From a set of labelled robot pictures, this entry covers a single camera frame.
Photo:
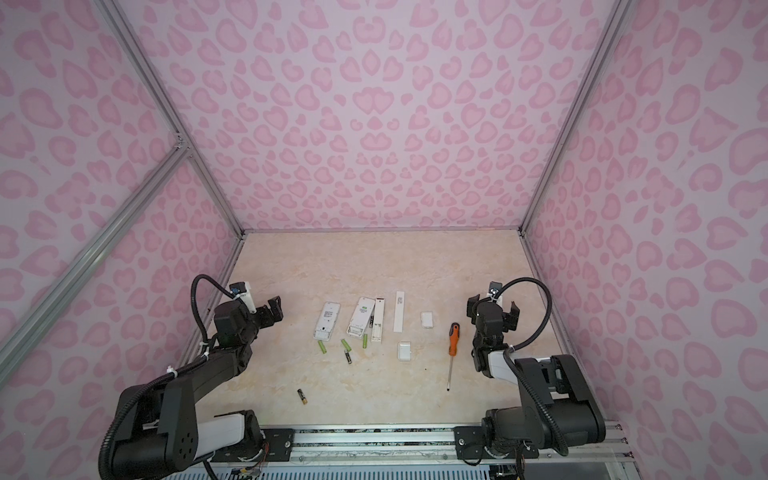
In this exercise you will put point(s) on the small white battery cover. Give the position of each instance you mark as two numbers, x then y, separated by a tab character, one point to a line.
426	319

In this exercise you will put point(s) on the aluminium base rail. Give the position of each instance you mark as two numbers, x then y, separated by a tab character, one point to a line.
410	451

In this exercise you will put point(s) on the white air conditioner remote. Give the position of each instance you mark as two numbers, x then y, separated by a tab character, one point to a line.
326	321

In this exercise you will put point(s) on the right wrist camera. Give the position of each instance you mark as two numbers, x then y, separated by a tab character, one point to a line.
494	291

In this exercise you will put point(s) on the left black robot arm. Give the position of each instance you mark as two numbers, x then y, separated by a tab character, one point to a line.
155	432

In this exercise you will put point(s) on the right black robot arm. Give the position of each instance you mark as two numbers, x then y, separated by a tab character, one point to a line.
557	409

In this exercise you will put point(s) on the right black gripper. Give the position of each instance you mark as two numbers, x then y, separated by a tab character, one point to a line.
478	308

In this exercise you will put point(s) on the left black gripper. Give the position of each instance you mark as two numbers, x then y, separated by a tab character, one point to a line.
267	320

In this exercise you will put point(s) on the orange handled screwdriver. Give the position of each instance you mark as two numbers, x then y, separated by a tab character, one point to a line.
454	336

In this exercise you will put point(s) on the long slim white remote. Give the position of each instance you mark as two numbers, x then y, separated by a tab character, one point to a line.
378	320

